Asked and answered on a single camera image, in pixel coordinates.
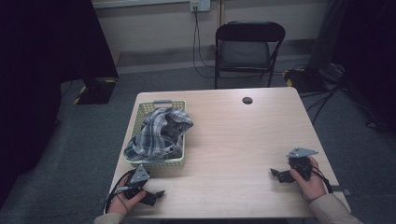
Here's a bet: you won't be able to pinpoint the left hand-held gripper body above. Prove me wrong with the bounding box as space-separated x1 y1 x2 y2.
123 164 158 206

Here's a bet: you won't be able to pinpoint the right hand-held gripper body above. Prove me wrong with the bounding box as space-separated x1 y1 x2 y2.
286 147 319 182

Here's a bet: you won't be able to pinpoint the person's right hand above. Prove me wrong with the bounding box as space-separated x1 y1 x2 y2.
289 155 328 203

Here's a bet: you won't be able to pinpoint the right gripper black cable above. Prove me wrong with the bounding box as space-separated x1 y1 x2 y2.
310 163 333 195

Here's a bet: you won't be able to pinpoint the black folding chair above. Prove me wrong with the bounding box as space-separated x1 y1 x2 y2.
214 21 287 91

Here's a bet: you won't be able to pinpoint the black curtain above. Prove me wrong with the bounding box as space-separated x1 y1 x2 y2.
0 0 120 209

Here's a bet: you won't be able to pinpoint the grey plaid shirt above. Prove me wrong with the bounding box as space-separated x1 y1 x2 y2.
123 106 194 162

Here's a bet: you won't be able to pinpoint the person's left hand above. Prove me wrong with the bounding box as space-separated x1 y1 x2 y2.
106 174 148 217

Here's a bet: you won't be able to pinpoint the grey table edge strap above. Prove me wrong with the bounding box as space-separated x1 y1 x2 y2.
330 185 353 197

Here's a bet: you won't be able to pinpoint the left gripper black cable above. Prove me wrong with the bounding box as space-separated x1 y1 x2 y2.
105 169 138 215

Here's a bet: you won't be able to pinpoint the black wall cable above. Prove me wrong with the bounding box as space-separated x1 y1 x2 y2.
191 6 217 79

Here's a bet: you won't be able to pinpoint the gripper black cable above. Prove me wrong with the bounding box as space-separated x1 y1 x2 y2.
310 163 333 195
105 169 138 215

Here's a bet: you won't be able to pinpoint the black stand legs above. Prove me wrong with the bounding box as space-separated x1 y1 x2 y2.
300 63 396 132

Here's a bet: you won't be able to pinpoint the black yellow-striped floor box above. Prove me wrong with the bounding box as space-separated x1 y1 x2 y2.
282 66 328 93

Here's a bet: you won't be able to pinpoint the white wall socket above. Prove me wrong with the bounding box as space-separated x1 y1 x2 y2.
190 0 212 13

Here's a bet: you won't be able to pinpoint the pale green plastic basket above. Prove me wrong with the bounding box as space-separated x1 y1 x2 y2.
124 99 188 170

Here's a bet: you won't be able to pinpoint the light wooden table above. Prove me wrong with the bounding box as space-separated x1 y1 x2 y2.
107 86 352 219

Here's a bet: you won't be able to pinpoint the black yellow-striped stand base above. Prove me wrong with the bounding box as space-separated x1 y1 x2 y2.
73 77 120 105

